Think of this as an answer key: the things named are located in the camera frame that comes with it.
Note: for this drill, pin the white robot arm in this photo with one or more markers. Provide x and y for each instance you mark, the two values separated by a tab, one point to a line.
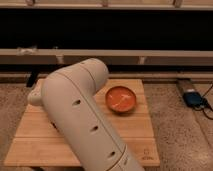
67	96

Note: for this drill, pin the orange bowl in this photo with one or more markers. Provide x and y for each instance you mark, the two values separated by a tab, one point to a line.
120	99

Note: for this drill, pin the blue power box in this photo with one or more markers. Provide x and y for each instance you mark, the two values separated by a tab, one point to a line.
193	98

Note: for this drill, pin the wooden table board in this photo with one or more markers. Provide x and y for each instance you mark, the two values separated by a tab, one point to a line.
38	144

